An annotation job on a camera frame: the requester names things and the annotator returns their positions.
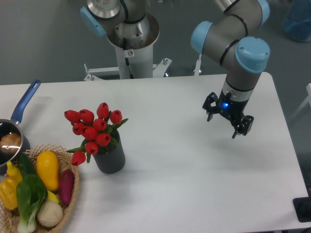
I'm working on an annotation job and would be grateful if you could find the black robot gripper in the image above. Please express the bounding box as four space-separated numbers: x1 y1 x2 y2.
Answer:
202 92 254 139

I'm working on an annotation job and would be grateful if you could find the red tulip bouquet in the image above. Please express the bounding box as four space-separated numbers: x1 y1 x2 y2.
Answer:
64 102 128 166

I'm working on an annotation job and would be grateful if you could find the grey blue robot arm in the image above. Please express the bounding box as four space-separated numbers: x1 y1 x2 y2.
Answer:
80 0 270 135

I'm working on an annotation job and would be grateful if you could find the dark grey ribbed vase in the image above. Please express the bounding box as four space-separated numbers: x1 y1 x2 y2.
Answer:
93 131 125 174

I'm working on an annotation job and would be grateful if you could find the blue bin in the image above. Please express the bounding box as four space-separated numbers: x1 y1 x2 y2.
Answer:
283 0 311 43

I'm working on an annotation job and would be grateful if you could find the black device at edge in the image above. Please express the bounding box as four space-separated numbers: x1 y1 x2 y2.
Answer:
293 197 311 222

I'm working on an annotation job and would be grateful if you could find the purple eggplant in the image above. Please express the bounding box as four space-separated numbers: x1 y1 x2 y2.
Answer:
58 169 75 205

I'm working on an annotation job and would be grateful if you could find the yellow squash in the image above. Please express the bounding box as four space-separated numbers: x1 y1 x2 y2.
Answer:
36 150 59 192

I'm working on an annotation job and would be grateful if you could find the white steamed bun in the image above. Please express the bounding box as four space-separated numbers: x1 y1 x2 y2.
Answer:
37 201 63 227

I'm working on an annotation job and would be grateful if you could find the green cucumber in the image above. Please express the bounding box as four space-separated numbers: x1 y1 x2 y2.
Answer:
18 153 36 178

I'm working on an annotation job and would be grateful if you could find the green bok choy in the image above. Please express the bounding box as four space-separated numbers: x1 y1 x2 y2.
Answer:
17 174 48 233

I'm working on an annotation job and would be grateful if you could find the brown bread roll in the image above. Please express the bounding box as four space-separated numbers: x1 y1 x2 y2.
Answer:
0 133 21 154

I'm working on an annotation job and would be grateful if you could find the small yellow vegetable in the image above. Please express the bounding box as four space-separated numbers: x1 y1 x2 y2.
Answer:
6 161 22 183

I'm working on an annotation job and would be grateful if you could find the yellow bell pepper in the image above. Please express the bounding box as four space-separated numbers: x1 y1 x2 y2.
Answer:
0 178 18 210

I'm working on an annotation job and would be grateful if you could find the woven bamboo basket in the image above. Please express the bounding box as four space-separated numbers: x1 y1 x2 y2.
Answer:
0 144 79 233

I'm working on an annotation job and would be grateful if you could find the white frame at right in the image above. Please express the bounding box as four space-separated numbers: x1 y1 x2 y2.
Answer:
290 83 311 121

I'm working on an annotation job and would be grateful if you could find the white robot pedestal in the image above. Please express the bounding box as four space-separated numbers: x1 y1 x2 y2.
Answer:
83 12 204 82

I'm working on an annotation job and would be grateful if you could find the blue handled saucepan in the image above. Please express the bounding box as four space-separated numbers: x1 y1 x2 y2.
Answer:
0 80 41 175

